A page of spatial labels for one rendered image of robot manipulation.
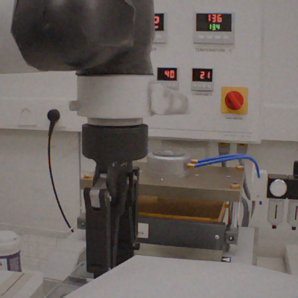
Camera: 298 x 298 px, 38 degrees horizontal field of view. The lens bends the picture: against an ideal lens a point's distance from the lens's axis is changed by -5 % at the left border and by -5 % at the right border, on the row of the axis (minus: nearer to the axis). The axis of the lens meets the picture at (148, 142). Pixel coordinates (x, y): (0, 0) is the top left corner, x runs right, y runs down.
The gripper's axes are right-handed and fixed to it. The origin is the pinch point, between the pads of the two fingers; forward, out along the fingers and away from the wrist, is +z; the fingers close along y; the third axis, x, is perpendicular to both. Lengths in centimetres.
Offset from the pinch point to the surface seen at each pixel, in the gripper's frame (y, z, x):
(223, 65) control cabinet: -43, -28, 8
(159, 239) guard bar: -20.1, 0.8, 1.1
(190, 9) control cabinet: -43, -40, 1
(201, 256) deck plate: -35.9, 9.7, 6.4
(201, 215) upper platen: -23.1, -3.1, 7.3
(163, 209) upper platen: -24.8, -3.1, 0.5
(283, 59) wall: -83, -32, 22
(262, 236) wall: -84, 21, 19
